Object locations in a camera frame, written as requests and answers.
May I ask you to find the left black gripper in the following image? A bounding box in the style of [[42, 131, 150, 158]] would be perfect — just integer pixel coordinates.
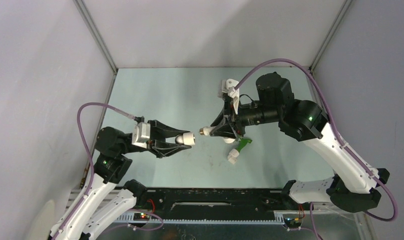
[[119, 118, 192, 158]]

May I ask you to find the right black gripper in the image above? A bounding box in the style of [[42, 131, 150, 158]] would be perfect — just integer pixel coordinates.
[[209, 97, 281, 140]]

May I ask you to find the green plastic faucet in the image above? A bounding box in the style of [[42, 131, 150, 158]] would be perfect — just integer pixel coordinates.
[[235, 137, 253, 152]]

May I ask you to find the white elbow fitting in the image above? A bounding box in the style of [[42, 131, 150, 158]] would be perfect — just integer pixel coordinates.
[[175, 132, 195, 146], [227, 148, 240, 165]]

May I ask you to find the white plastic faucet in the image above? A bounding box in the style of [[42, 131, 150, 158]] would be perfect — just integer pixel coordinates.
[[199, 126, 237, 144]]

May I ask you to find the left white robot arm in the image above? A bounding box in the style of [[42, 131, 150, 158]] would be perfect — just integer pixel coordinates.
[[48, 117, 195, 240]]

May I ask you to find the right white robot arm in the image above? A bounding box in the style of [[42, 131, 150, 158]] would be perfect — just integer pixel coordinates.
[[199, 72, 389, 213]]

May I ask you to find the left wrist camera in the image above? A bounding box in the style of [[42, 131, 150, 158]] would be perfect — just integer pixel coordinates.
[[131, 116, 151, 149]]

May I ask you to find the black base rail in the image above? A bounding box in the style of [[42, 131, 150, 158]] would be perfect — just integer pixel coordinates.
[[134, 187, 309, 220]]

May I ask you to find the grey cable duct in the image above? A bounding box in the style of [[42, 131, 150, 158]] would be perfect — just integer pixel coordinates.
[[113, 212, 285, 225]]

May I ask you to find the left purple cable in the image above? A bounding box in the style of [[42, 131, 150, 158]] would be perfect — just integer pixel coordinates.
[[51, 102, 164, 240]]

